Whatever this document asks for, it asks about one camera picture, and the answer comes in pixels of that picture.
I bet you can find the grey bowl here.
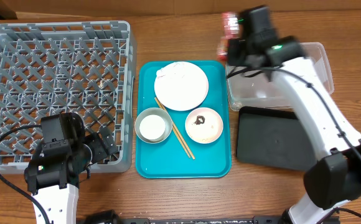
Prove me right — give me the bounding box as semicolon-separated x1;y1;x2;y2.
134;108;172;144

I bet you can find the wooden chopstick left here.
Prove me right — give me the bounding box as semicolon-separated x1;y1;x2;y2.
154;97;192;158

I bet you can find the clear plastic bin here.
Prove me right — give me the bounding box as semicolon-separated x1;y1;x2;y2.
227;42;334;111

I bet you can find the wooden chopstick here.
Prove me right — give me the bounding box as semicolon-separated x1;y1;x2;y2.
154;97;192;158
154;97;195;160

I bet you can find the white rice pile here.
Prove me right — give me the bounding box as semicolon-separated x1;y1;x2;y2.
189;113;219;142

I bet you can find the white paper cup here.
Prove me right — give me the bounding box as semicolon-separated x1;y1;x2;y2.
139;114;166;141

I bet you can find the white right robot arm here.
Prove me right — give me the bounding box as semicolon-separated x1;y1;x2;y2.
222;6;361;223

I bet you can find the black tray bin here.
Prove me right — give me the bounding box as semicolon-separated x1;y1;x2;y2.
236;106;317;172

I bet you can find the large white plate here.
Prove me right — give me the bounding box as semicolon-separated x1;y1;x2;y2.
154;62;209;111

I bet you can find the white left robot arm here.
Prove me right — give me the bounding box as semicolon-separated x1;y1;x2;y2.
24;113;117;223

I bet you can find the small pink bowl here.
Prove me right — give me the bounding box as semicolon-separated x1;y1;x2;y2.
185;107;224;144

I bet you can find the red snack wrapper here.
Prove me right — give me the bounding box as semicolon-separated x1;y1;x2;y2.
217;12;240;61

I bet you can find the white napkin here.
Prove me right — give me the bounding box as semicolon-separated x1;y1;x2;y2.
156;62;186;78

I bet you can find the grey dish rack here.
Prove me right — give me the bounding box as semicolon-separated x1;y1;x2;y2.
0;21;137;174

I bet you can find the teal serving tray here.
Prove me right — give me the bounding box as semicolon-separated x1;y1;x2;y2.
135;60;232;179

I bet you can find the brown food lump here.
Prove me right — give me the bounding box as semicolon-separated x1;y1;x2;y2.
194;115;205;125

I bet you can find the wooden chopstick right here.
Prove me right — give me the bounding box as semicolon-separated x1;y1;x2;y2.
154;97;195;160

